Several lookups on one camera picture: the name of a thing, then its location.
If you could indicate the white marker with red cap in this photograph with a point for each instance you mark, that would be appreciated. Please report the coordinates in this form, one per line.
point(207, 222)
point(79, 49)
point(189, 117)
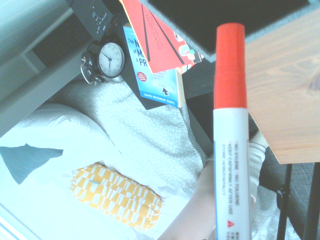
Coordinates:
point(231, 150)

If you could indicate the grey bed headboard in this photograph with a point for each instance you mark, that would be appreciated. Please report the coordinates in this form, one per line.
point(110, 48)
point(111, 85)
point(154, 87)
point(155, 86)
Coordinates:
point(37, 87)

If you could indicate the red patterned book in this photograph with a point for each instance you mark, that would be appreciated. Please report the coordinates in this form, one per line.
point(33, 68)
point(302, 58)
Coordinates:
point(160, 42)

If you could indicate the black nightstand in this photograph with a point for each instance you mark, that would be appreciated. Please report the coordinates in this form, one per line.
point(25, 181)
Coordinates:
point(200, 82)

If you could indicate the wooden desk with black frame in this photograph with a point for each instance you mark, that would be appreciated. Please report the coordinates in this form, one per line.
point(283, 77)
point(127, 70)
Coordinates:
point(282, 100)

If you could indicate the white blanket with circle print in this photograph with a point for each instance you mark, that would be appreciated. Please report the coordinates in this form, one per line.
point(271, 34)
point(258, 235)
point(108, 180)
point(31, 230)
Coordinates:
point(150, 140)

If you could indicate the black twin-bell alarm clock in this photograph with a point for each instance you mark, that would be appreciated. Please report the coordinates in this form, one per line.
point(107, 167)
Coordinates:
point(111, 60)

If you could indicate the yellow and white patterned cushion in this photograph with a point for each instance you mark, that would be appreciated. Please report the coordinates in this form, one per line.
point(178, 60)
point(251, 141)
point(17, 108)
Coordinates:
point(112, 192)

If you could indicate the blue marketing paperback book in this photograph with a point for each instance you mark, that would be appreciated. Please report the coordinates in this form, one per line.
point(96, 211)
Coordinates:
point(155, 85)

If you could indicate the white pillow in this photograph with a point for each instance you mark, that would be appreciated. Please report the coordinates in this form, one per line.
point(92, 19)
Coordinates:
point(62, 130)

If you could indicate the white ribbed sock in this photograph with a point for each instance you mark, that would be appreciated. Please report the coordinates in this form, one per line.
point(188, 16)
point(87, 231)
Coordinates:
point(256, 160)

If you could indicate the bare person leg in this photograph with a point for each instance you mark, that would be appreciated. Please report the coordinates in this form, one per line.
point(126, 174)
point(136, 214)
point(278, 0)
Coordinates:
point(197, 200)

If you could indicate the black box with white dots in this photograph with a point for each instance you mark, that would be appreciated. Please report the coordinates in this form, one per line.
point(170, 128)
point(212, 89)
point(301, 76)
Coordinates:
point(92, 17)

